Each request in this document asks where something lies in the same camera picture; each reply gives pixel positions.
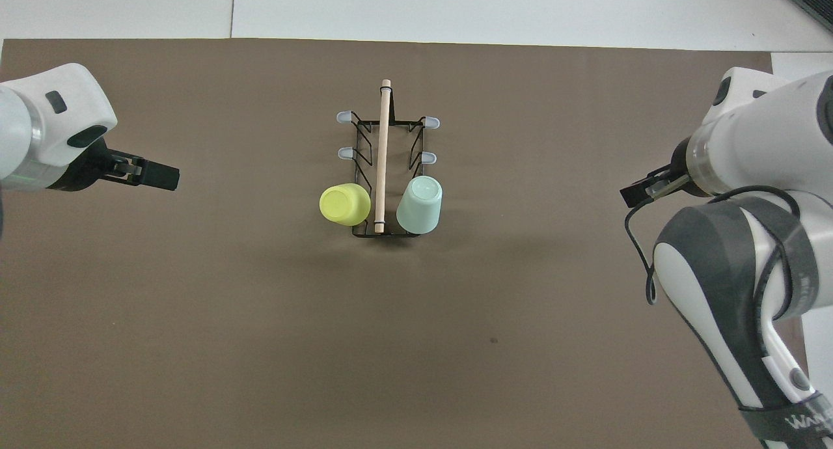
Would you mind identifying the black wire cup rack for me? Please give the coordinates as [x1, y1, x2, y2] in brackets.
[335, 79, 441, 239]

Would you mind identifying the brown table mat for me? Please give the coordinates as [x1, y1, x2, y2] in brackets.
[0, 38, 818, 449]

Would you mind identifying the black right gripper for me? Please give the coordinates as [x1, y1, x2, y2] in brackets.
[619, 136, 714, 208]

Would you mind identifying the yellow plastic cup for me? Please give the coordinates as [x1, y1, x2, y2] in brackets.
[319, 183, 372, 227]

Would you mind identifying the green plastic cup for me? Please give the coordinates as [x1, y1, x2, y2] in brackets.
[396, 175, 444, 235]

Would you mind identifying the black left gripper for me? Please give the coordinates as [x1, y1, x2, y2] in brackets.
[51, 139, 180, 192]

